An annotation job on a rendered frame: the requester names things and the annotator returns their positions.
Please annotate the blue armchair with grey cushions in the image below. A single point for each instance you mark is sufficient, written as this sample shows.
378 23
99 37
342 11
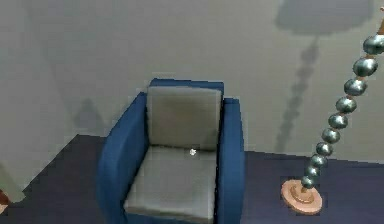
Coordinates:
230 160

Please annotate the floor lamp with metal balls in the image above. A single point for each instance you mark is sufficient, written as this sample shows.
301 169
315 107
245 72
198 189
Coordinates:
346 105

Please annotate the brown wooden furniture corner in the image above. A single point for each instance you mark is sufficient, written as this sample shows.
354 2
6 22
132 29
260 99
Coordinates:
2 199

